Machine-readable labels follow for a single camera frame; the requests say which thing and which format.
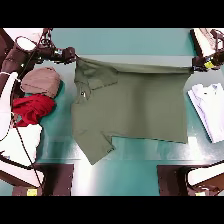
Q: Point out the pale folded shirt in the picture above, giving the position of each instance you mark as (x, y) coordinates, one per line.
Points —
(210, 106)

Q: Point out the brown garment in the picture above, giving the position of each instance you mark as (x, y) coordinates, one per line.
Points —
(41, 81)

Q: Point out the white garment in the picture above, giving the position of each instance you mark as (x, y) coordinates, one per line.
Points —
(23, 143)

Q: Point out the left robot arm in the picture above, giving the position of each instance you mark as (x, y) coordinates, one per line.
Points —
(13, 56)

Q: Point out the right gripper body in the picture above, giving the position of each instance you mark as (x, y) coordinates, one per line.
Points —
(200, 64)

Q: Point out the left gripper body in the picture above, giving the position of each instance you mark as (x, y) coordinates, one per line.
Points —
(68, 55)

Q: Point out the green polo shirt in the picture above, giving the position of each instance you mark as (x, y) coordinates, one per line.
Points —
(133, 103)

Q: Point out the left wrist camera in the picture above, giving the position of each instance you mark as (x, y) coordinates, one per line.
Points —
(47, 36)

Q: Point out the red garment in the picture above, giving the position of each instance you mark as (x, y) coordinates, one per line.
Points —
(33, 108)

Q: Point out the beige garment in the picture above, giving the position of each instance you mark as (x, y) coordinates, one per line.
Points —
(206, 40)

